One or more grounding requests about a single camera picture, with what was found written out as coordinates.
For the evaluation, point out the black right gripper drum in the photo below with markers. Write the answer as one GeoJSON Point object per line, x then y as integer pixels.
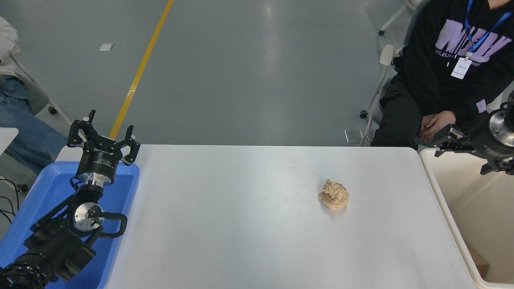
{"type": "Point", "coordinates": [488, 146]}

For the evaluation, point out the person's hand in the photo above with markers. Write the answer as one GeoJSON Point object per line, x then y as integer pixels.
{"type": "Point", "coordinates": [435, 122]}

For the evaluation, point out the white chair leg with caster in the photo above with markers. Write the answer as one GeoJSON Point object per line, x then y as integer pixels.
{"type": "Point", "coordinates": [381, 33]}

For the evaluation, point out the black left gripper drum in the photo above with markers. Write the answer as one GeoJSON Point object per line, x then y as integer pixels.
{"type": "Point", "coordinates": [98, 159]}

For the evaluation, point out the white paper scrap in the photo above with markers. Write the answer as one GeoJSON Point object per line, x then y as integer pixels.
{"type": "Point", "coordinates": [105, 47]}

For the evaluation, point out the blue plastic tray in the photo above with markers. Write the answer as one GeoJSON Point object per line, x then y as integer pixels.
{"type": "Point", "coordinates": [120, 188]}

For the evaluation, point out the grey square floor plate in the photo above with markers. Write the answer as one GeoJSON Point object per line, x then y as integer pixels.
{"type": "Point", "coordinates": [352, 136]}

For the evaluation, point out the person in black top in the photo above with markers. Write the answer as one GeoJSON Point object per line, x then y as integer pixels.
{"type": "Point", "coordinates": [433, 80]}

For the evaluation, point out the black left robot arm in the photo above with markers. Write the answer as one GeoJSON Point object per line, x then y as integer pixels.
{"type": "Point", "coordinates": [56, 245]}

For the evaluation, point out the small white table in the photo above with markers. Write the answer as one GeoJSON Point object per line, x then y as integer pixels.
{"type": "Point", "coordinates": [7, 140]}

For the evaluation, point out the crumpled tan paper ball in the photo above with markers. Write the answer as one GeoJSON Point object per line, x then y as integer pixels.
{"type": "Point", "coordinates": [333, 194]}

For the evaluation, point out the large pale bin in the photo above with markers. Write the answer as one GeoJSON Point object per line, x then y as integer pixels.
{"type": "Point", "coordinates": [478, 208]}

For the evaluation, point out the person in pale top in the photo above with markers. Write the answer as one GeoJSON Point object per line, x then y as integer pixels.
{"type": "Point", "coordinates": [24, 136]}

